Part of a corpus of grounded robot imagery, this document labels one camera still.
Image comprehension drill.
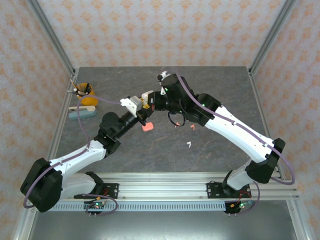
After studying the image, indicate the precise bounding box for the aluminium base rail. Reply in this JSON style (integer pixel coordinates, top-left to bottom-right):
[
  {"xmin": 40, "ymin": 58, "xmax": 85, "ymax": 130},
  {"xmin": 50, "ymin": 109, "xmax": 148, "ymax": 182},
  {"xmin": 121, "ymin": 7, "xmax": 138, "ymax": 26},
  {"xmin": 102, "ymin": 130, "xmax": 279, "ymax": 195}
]
[{"xmin": 27, "ymin": 171, "xmax": 300, "ymax": 201}]

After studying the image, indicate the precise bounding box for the aluminium frame post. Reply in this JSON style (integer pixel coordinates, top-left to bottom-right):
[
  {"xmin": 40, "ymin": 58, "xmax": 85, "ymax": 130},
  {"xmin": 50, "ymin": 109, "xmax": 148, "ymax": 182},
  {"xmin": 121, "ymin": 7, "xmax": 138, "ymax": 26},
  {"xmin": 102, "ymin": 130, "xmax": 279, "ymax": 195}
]
[
  {"xmin": 26, "ymin": 0, "xmax": 77, "ymax": 76},
  {"xmin": 248, "ymin": 0, "xmax": 298, "ymax": 76}
]

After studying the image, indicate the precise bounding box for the orange pen cup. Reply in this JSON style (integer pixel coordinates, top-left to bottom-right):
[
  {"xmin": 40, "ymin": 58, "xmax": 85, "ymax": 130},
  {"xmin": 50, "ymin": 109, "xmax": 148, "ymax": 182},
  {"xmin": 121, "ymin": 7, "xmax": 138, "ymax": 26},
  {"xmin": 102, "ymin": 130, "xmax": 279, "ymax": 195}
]
[{"xmin": 76, "ymin": 82, "xmax": 98, "ymax": 107}]

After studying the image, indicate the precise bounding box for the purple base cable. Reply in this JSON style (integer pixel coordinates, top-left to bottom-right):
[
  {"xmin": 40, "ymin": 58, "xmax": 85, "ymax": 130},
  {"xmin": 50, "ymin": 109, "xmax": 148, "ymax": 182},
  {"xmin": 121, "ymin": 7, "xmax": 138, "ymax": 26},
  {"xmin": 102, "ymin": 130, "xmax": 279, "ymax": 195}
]
[
  {"xmin": 228, "ymin": 181, "xmax": 261, "ymax": 216},
  {"xmin": 82, "ymin": 193, "xmax": 118, "ymax": 216}
]

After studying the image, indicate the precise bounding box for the white teal stapler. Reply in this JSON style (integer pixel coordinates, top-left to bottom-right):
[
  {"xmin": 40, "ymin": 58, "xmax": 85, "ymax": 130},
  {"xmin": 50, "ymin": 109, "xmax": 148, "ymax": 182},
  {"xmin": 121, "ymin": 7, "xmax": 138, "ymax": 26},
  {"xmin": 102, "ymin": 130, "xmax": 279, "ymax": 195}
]
[{"xmin": 68, "ymin": 104, "xmax": 98, "ymax": 121}]

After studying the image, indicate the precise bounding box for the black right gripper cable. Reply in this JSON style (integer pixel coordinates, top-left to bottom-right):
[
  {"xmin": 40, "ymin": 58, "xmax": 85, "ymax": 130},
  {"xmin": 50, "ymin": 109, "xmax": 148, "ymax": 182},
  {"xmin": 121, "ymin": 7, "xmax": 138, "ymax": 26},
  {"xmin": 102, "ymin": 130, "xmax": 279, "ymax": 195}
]
[{"xmin": 167, "ymin": 111, "xmax": 186, "ymax": 127}]

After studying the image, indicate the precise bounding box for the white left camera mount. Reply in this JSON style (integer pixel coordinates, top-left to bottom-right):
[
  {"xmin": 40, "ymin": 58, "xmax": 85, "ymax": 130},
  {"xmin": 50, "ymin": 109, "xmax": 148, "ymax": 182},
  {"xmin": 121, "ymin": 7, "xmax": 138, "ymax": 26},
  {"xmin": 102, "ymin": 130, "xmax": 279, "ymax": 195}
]
[{"xmin": 119, "ymin": 97, "xmax": 139, "ymax": 118}]

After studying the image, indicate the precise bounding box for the aluminium table side rail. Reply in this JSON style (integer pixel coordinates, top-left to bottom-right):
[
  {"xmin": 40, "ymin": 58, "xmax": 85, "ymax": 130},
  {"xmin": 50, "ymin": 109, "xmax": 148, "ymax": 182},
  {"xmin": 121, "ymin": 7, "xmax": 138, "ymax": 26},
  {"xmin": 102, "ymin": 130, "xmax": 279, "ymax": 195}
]
[
  {"xmin": 47, "ymin": 68, "xmax": 80, "ymax": 163},
  {"xmin": 248, "ymin": 68, "xmax": 286, "ymax": 181}
]

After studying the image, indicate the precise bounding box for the slotted grey cable duct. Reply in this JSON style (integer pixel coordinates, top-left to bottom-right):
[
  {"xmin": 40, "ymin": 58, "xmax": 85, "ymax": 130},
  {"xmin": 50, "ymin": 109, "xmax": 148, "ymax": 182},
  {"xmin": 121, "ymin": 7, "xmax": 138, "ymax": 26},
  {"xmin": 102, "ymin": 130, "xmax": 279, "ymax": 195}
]
[{"xmin": 37, "ymin": 202, "xmax": 227, "ymax": 212}]

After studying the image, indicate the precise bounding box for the small circuit board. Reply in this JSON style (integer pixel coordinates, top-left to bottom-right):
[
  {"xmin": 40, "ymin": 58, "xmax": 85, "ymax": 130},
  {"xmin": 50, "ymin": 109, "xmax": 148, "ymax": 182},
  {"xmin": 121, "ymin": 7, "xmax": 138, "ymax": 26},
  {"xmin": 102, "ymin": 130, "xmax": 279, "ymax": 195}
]
[
  {"xmin": 83, "ymin": 196, "xmax": 107, "ymax": 213},
  {"xmin": 224, "ymin": 198, "xmax": 253, "ymax": 213}
]

